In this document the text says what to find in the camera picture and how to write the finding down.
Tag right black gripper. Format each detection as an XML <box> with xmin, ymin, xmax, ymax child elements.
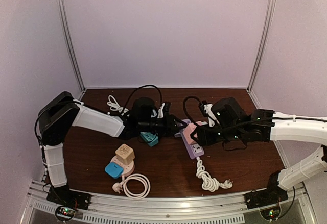
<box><xmin>191</xmin><ymin>124</ymin><xmax>244</xmax><ymax>147</ymax></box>

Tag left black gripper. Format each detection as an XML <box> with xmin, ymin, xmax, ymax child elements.
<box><xmin>138</xmin><ymin>113</ymin><xmax>186</xmax><ymax>138</ymax></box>

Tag pink cube socket adapter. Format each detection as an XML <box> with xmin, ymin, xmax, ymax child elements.
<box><xmin>182</xmin><ymin>123</ymin><xmax>197</xmax><ymax>145</ymax></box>

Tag purple power strip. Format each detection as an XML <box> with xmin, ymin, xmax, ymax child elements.
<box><xmin>179</xmin><ymin>119</ymin><xmax>204</xmax><ymax>159</ymax></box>

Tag white cable with plug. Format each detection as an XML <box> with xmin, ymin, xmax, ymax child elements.
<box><xmin>111</xmin><ymin>173</ymin><xmax>151</xmax><ymax>199</ymax></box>
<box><xmin>195</xmin><ymin>157</ymin><xmax>235</xmax><ymax>191</ymax></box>

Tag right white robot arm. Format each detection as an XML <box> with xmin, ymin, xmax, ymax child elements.
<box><xmin>191</xmin><ymin>109</ymin><xmax>326</xmax><ymax>205</ymax></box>

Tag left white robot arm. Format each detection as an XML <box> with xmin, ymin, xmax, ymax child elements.
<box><xmin>34</xmin><ymin>91</ymin><xmax>187</xmax><ymax>206</ymax></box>

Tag teal power strip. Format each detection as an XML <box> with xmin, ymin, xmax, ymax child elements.
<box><xmin>140</xmin><ymin>132</ymin><xmax>159</xmax><ymax>147</ymax></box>

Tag beige cube adapter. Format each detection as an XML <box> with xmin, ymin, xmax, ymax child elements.
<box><xmin>115</xmin><ymin>144</ymin><xmax>135</xmax><ymax>165</ymax></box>

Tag round pink white power strip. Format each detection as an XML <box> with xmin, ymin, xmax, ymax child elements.
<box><xmin>111</xmin><ymin>156</ymin><xmax>135</xmax><ymax>177</ymax></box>

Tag blue square adapter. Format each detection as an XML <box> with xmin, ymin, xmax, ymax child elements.
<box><xmin>105</xmin><ymin>162</ymin><xmax>124</xmax><ymax>179</ymax></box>

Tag white cable at back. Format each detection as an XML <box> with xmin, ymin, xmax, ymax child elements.
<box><xmin>106</xmin><ymin>95</ymin><xmax>130</xmax><ymax>114</ymax></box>

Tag white coiled cable with plug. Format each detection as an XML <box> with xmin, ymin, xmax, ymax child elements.
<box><xmin>111</xmin><ymin>173</ymin><xmax>151</xmax><ymax>199</ymax></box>

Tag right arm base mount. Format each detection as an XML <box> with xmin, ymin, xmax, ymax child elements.
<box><xmin>244</xmin><ymin>189</ymin><xmax>288</xmax><ymax>222</ymax></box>

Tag right aluminium frame post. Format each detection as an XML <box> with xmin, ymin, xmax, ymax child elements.
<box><xmin>247</xmin><ymin>0</ymin><xmax>277</xmax><ymax>93</ymax></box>

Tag aluminium frame post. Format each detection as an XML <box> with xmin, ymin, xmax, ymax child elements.
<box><xmin>247</xmin><ymin>0</ymin><xmax>277</xmax><ymax>93</ymax></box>
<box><xmin>57</xmin><ymin>0</ymin><xmax>86</xmax><ymax>92</ymax></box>

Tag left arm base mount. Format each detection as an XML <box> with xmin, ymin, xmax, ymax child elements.
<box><xmin>46</xmin><ymin>189</ymin><xmax>91</xmax><ymax>222</ymax></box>

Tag aluminium front rail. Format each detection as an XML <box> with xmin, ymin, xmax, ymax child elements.
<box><xmin>18</xmin><ymin>180</ymin><xmax>317</xmax><ymax>223</ymax></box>

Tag left aluminium frame post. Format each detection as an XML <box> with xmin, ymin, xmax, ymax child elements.
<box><xmin>57</xmin><ymin>0</ymin><xmax>86</xmax><ymax>92</ymax></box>

